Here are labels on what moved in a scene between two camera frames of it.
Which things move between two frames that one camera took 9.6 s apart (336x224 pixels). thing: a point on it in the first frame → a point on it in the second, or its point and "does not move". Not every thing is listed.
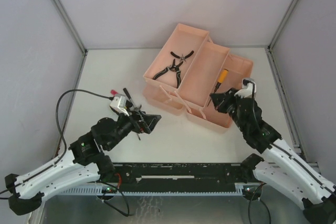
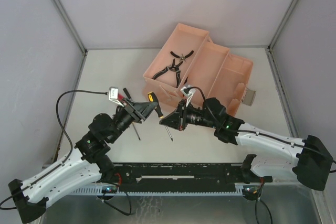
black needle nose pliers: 174,67 does not move
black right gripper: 227,103 → 181,115
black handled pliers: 182,57 does not move
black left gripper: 139,123 → 134,112
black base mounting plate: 177,177 does not move
